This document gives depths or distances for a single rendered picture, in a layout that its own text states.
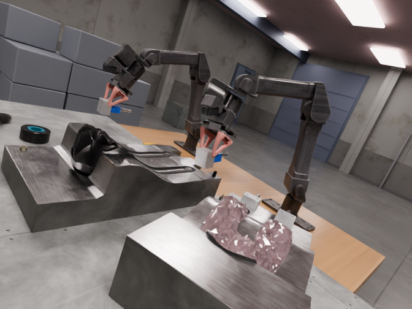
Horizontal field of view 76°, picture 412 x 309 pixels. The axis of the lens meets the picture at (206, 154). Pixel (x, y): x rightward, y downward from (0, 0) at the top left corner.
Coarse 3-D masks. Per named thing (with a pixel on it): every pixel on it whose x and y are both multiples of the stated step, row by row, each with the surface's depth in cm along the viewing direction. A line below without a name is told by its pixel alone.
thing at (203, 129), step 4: (200, 128) 85; (204, 128) 84; (200, 132) 85; (204, 132) 84; (208, 132) 86; (212, 132) 87; (216, 132) 87; (200, 136) 85; (204, 136) 85; (208, 136) 87; (212, 136) 88; (200, 140) 85; (208, 140) 87; (212, 140) 88; (200, 144) 85; (208, 144) 87
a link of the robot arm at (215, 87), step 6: (216, 78) 82; (246, 78) 79; (210, 84) 82; (216, 84) 82; (222, 84) 82; (240, 84) 80; (246, 84) 80; (252, 84) 80; (210, 90) 82; (216, 90) 82; (222, 90) 83; (234, 90) 82; (240, 90) 81; (246, 90) 80; (216, 96) 82; (222, 96) 82
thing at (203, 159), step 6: (198, 150) 83; (204, 150) 82; (210, 150) 82; (198, 156) 83; (204, 156) 81; (210, 156) 82; (216, 156) 84; (198, 162) 83; (204, 162) 81; (210, 162) 82; (204, 168) 82
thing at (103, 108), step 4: (100, 100) 104; (104, 100) 103; (108, 100) 105; (100, 104) 104; (104, 104) 102; (116, 104) 110; (100, 108) 104; (104, 108) 103; (108, 108) 104; (112, 108) 105; (116, 108) 106; (120, 108) 107; (100, 112) 103; (104, 112) 104; (108, 112) 104; (112, 112) 106; (116, 112) 107
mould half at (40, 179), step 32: (32, 160) 59; (64, 160) 64; (128, 160) 57; (160, 160) 80; (192, 160) 89; (32, 192) 48; (64, 192) 51; (96, 192) 55; (128, 192) 58; (160, 192) 65; (192, 192) 75; (32, 224) 46; (64, 224) 51
